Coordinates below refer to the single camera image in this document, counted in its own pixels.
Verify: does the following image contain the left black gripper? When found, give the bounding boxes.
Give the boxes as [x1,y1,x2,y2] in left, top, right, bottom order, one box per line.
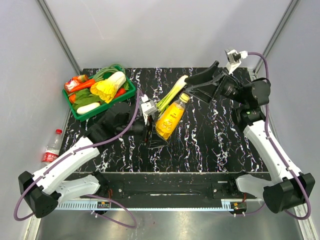
[116,112,169,148]

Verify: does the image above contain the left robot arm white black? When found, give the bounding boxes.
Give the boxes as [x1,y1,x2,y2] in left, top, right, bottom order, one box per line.
[18,100,157,218]

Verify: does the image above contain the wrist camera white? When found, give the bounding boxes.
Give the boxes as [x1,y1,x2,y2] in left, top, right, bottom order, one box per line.
[224,49,248,75]
[139,94,158,120]

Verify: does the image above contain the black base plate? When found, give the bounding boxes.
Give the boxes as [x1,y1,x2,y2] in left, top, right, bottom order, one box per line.
[91,171,252,199]

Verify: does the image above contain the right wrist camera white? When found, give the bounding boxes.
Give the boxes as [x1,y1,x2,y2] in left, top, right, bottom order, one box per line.
[224,49,248,75]

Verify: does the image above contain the purple cable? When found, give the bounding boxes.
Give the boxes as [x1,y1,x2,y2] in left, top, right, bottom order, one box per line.
[13,89,144,229]
[246,51,313,221]

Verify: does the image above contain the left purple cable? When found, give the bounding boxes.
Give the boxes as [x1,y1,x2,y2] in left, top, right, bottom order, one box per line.
[13,89,144,229]

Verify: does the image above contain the red snack packet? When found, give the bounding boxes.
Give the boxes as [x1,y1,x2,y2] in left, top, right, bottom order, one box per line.
[64,74,89,94]

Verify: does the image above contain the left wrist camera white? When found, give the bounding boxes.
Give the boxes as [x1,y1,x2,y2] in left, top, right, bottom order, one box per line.
[139,94,158,120]

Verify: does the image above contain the orange tomato piece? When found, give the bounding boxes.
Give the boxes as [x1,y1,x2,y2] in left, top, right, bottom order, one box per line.
[68,94,76,104]

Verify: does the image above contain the white toy radish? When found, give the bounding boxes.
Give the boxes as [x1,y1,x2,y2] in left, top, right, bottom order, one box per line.
[76,102,100,115]

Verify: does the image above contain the yellow bottle cap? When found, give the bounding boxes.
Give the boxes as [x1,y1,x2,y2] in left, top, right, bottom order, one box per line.
[179,93,190,103]

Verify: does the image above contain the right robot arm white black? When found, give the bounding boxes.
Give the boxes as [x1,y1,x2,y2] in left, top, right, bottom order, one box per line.
[185,61,315,220]

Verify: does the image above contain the green leafy vegetable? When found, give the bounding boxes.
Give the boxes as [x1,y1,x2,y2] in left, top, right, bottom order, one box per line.
[72,88,103,111]

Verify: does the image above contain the small orange carrot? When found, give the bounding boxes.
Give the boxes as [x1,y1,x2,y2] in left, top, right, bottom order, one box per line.
[114,87,127,99]

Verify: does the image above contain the orange juice bottle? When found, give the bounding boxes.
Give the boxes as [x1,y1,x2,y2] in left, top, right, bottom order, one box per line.
[155,98,188,140]

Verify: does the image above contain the long orange carrot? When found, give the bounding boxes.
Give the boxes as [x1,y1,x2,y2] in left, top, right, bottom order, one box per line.
[70,79,96,93]

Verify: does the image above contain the water bottle red cap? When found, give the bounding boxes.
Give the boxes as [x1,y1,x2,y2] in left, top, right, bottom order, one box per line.
[41,129,63,165]

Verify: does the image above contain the toy napa cabbage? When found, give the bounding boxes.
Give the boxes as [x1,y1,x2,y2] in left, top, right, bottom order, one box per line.
[90,71,127,104]

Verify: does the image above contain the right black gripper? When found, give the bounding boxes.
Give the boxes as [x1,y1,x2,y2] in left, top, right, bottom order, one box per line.
[184,61,248,105]

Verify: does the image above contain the green beans bundle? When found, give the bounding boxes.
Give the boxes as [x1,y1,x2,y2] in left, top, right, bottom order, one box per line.
[90,64,126,82]

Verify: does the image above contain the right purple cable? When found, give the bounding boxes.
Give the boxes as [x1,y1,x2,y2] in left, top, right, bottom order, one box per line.
[246,51,313,221]

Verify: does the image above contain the green plastic basket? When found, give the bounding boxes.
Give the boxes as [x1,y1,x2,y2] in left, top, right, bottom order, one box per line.
[62,77,137,122]

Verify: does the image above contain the toy green onion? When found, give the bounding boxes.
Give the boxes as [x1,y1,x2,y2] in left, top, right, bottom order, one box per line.
[156,75,188,114]

